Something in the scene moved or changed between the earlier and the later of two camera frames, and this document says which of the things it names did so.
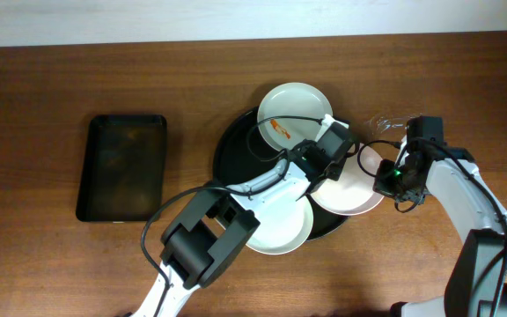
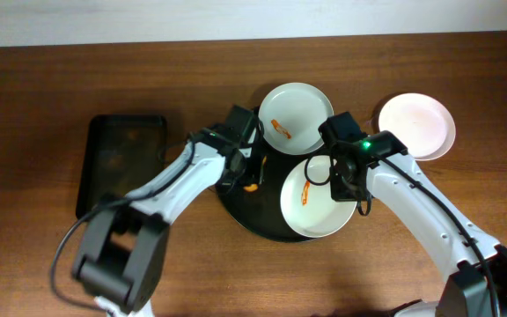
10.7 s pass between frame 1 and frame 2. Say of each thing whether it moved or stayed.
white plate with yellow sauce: moved
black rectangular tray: stayed
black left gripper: moved
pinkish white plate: moved
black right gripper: moved
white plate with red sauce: stayed
